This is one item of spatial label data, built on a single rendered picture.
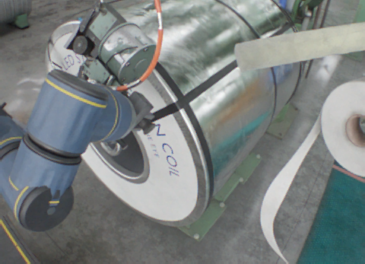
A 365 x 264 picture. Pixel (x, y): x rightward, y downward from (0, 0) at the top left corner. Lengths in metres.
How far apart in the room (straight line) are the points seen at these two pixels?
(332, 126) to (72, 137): 0.42
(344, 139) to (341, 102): 0.06
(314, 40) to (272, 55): 0.05
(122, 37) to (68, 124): 0.38
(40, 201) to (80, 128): 0.13
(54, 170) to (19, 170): 0.06
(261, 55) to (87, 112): 0.25
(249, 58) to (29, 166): 0.34
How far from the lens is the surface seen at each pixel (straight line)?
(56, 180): 0.44
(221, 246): 1.88
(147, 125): 0.72
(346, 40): 0.34
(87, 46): 0.86
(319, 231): 2.16
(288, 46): 0.31
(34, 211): 0.45
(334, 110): 0.48
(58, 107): 0.40
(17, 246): 1.68
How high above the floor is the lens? 1.69
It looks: 41 degrees down
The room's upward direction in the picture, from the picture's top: 2 degrees clockwise
